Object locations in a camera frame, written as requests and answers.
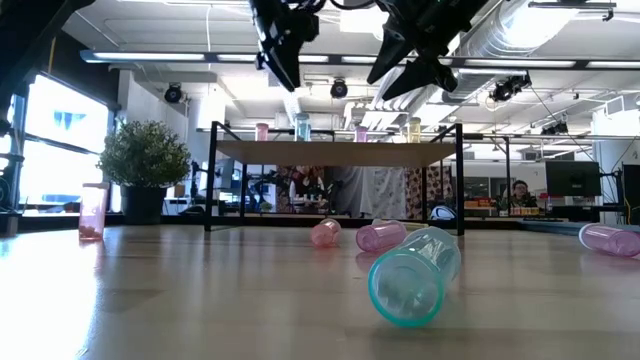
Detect black computer monitor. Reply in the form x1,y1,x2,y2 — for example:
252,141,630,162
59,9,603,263
621,163,640,226
544,159,603,199

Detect teal translucent medicine bottle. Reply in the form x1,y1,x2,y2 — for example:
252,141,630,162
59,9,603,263
294,112,312,143
367,226,463,330

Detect wooden shelf black metal legs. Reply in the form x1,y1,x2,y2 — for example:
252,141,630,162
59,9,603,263
203,121,466,237

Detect black ceiling light cluster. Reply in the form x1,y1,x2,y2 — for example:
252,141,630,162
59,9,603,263
488,73,533,104

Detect floral fabric curtain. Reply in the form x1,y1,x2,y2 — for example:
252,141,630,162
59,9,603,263
405,166,454,221

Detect black aluminium rig frame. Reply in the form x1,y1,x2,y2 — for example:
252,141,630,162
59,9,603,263
79,48,640,71

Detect grey white fabric curtain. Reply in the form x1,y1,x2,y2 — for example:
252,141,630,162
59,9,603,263
332,166,407,220

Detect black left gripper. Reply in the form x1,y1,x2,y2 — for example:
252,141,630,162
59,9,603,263
248,0,321,93

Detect green potted plant black pot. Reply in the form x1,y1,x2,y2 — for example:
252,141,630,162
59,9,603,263
97,119,193,226

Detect white blue helmet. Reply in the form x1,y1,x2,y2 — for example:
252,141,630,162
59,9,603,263
429,204,457,222

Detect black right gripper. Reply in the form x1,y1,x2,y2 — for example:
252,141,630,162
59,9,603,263
367,0,494,100

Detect person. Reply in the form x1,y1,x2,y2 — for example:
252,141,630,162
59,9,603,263
507,178,539,209

